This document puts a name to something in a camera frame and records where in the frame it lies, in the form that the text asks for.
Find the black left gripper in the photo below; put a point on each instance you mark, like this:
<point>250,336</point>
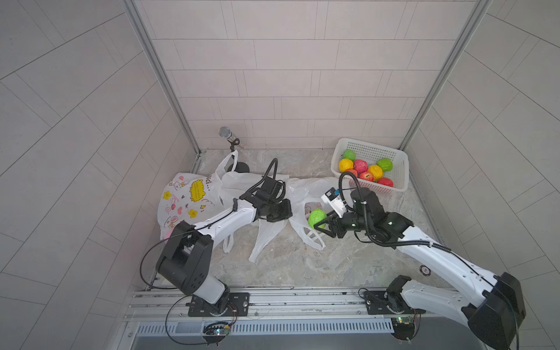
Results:
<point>286,211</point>

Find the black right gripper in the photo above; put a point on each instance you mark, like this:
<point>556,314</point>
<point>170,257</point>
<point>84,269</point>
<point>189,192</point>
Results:
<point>335,222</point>

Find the white translucent plastic bag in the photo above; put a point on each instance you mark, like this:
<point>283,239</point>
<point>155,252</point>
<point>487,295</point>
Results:
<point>233,185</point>

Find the bright green apple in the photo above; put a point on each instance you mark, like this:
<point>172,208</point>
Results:
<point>316,216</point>

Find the yellow apple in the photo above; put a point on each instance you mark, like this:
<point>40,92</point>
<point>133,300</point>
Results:
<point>376,171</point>
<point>345,164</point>

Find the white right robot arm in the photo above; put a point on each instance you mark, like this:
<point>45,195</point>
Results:
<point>490,305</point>

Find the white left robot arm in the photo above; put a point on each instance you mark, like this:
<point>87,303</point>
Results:
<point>185,259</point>

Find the red apple in basket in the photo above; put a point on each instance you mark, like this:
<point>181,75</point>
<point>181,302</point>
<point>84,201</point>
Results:
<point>386,182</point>

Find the red apple with highlight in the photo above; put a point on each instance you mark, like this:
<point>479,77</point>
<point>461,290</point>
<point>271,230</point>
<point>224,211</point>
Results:
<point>367,176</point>

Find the magenta pink apple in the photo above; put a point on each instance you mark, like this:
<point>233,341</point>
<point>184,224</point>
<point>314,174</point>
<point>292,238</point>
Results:
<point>360,166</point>

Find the cartoon printed plastic bag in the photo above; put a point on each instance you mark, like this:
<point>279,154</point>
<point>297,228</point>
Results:
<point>193,198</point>

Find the white perforated plastic basket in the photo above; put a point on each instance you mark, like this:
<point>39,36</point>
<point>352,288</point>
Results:
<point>371,153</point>

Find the silver microphone on black stand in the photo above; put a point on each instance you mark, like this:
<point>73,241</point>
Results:
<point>234,141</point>

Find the left green circuit board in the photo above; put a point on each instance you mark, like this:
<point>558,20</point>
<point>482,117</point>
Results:
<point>217,329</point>

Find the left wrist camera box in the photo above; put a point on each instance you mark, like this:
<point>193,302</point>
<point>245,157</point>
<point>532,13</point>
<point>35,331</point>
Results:
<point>272,189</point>

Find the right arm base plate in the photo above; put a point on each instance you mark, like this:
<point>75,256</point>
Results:
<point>389,301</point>

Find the aluminium mounting rail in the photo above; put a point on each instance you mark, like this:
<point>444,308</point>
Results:
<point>301,302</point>

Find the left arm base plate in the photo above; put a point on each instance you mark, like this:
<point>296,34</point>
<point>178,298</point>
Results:
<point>233,304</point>

